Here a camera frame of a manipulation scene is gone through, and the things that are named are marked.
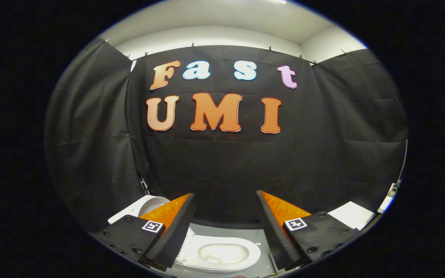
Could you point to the white toilet tank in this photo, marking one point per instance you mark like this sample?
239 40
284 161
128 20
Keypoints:
124 214

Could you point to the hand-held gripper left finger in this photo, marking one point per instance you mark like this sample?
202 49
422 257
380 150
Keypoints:
176 235

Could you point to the black backdrop cloth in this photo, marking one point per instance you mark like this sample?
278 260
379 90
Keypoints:
214 166

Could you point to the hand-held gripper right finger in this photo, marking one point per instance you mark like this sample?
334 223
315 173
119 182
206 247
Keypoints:
274 235

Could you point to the white flat panel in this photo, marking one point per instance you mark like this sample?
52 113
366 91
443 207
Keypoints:
352 214

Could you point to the white plastic object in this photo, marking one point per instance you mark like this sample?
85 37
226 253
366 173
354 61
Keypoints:
386 200

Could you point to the metal backdrop stand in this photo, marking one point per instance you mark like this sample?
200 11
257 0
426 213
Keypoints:
144 185

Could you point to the white toilet lid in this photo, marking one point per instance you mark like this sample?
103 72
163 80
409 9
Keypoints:
153 206

